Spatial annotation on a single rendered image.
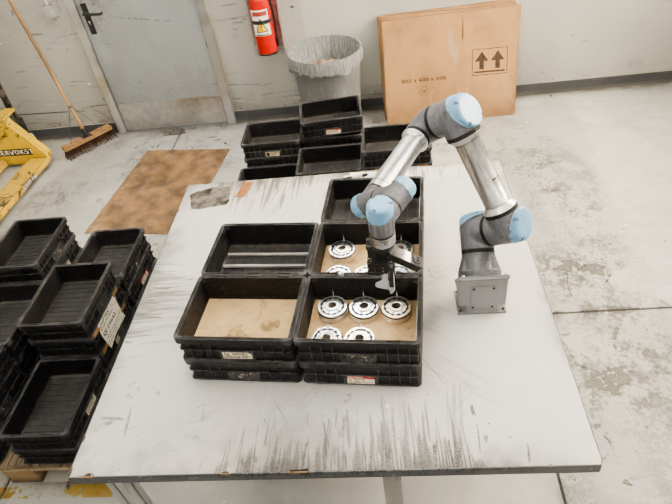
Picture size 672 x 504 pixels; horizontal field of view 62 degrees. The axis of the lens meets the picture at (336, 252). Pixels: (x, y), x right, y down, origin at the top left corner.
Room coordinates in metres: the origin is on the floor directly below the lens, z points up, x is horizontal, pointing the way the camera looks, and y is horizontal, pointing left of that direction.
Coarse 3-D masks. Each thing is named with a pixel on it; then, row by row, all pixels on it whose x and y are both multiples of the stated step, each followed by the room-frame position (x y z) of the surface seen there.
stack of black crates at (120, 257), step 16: (96, 240) 2.54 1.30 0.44; (112, 240) 2.55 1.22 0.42; (128, 240) 2.54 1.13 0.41; (144, 240) 2.49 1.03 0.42; (80, 256) 2.36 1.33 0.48; (96, 256) 2.47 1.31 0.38; (112, 256) 2.45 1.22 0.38; (128, 256) 2.29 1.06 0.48; (144, 256) 2.41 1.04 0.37; (128, 272) 2.22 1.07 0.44; (144, 272) 2.35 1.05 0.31; (128, 288) 2.17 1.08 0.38; (144, 288) 2.28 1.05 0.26
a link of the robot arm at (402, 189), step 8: (400, 176) 1.35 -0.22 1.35; (392, 184) 1.33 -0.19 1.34; (400, 184) 1.31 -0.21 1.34; (408, 184) 1.32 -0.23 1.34; (376, 192) 1.35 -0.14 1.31; (384, 192) 1.31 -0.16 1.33; (392, 192) 1.29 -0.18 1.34; (400, 192) 1.29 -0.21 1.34; (408, 192) 1.30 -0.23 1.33; (400, 200) 1.27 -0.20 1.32; (408, 200) 1.29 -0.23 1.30; (400, 208) 1.25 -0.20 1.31
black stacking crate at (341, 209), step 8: (336, 184) 2.02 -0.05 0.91; (344, 184) 2.01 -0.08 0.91; (352, 184) 2.00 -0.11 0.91; (360, 184) 1.99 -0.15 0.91; (416, 184) 1.94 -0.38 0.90; (336, 192) 2.02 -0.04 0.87; (344, 192) 2.01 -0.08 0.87; (352, 192) 2.00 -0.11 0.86; (360, 192) 1.99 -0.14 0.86; (416, 192) 1.94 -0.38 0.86; (336, 200) 2.01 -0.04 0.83; (344, 200) 2.00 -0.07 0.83; (416, 200) 1.92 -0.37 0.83; (328, 208) 1.86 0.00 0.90; (336, 208) 1.95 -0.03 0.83; (344, 208) 1.95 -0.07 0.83; (408, 208) 1.88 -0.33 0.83; (416, 208) 1.87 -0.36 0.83; (328, 216) 1.84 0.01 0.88; (336, 216) 1.90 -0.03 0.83; (344, 216) 1.89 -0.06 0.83; (352, 216) 1.88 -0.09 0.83; (400, 216) 1.83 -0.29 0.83; (408, 216) 1.82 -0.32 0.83; (416, 216) 1.81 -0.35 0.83
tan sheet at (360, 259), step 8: (328, 248) 1.70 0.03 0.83; (360, 248) 1.67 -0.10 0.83; (416, 248) 1.62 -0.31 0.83; (328, 256) 1.65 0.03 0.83; (360, 256) 1.62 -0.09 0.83; (328, 264) 1.60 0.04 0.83; (336, 264) 1.60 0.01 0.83; (344, 264) 1.59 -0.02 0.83; (352, 264) 1.58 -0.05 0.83; (360, 264) 1.57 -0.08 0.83
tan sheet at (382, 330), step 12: (348, 300) 1.40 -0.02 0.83; (312, 312) 1.37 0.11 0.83; (348, 312) 1.34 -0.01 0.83; (312, 324) 1.31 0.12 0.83; (324, 324) 1.30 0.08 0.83; (336, 324) 1.29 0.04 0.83; (348, 324) 1.28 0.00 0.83; (372, 324) 1.27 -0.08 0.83; (384, 324) 1.26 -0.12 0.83; (396, 324) 1.25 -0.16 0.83; (408, 324) 1.24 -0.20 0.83; (384, 336) 1.21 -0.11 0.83; (396, 336) 1.20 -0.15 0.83; (408, 336) 1.19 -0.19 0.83
